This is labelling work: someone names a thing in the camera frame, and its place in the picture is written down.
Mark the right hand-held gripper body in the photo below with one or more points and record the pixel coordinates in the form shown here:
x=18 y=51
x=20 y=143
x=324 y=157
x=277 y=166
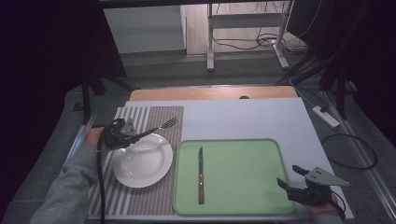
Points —
x=314 y=189

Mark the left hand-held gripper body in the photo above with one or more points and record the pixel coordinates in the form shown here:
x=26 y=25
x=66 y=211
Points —
x=116 y=135

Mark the white round plate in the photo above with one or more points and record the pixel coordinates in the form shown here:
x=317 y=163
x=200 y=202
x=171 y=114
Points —
x=146 y=165

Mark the green plastic tray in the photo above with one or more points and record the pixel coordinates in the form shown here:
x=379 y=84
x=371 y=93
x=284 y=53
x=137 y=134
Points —
x=243 y=174

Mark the person's right hand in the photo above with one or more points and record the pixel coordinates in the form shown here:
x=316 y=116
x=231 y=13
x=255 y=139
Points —
x=320 y=209

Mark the person's left hand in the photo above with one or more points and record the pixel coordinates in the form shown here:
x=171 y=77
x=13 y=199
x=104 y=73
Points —
x=91 y=137

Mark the striped woven placemat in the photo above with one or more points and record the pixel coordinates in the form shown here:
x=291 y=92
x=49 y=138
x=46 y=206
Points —
x=163 y=118

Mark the black stand leg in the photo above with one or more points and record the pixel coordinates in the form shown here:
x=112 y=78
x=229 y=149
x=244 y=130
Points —
x=342 y=93
x=86 y=99

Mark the white power strip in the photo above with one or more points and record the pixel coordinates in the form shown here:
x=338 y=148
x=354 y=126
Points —
x=326 y=116

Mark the wooden table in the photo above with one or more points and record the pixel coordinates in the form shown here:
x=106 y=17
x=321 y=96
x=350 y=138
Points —
x=211 y=92

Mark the dark curtain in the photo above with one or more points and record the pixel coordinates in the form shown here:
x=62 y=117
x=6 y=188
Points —
x=40 y=62
x=367 y=46

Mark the grey panel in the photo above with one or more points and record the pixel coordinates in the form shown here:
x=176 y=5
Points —
x=143 y=29

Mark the white metal stand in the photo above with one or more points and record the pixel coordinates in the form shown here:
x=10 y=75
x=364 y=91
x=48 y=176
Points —
x=246 y=20

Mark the metal rail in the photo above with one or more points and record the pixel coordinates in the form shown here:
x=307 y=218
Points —
x=361 y=149
x=77 y=141

